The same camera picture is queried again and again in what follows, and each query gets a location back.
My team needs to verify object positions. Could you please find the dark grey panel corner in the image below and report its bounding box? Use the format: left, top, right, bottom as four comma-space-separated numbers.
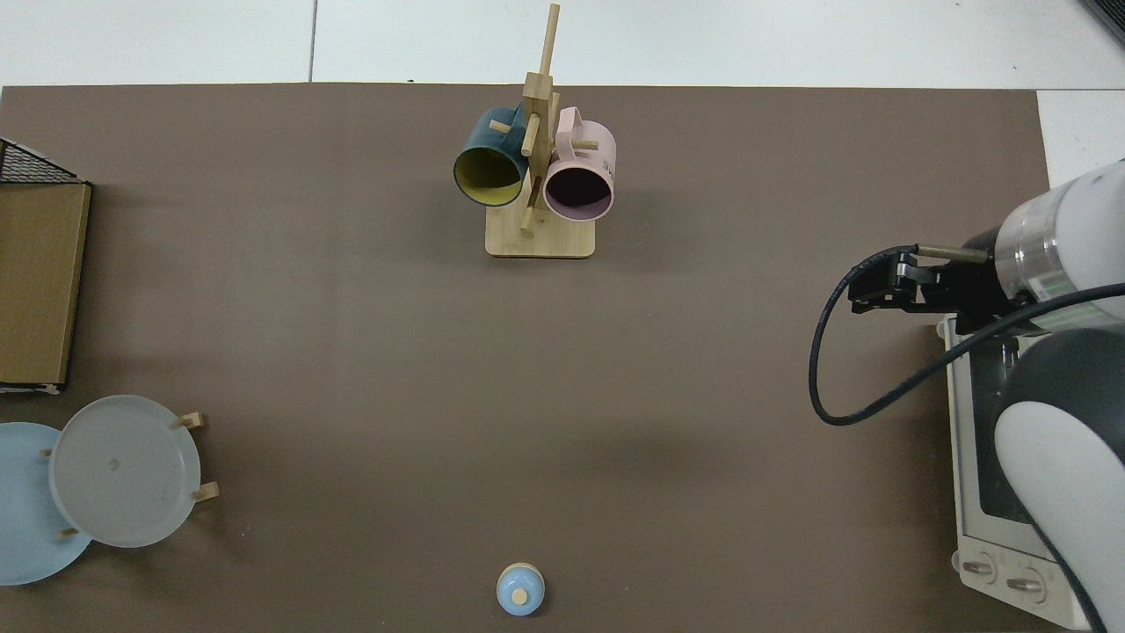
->
1085, 0, 1125, 43

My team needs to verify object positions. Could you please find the wooden plate rack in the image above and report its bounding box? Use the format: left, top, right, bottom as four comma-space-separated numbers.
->
40, 411, 221, 539

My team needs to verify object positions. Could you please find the pale toaster oven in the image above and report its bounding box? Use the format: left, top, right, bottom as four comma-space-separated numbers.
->
936, 315, 1100, 632

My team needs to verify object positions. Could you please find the pink mug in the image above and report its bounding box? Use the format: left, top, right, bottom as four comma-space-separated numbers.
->
542, 106, 617, 222

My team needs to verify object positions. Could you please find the brown table cloth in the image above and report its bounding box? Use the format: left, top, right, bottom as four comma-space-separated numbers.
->
0, 84, 1056, 633

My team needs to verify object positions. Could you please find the dark blue mug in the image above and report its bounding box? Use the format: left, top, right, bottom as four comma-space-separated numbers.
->
453, 104, 531, 208

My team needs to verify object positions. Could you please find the wooden cup stand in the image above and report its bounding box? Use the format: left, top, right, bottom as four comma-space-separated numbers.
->
485, 4, 597, 259

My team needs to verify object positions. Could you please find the grey plate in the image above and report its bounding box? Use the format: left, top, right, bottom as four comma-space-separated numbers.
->
48, 395, 202, 549

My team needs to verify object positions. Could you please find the wire basket with wooden floor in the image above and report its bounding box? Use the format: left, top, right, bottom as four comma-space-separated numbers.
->
0, 138, 92, 395

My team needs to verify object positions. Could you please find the small blue round bell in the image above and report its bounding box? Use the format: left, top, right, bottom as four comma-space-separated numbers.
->
496, 563, 547, 617

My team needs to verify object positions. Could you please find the light blue plate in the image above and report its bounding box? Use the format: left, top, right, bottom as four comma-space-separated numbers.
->
0, 422, 93, 586

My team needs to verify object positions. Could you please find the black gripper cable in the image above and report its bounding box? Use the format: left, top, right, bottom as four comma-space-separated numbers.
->
809, 246, 1125, 428

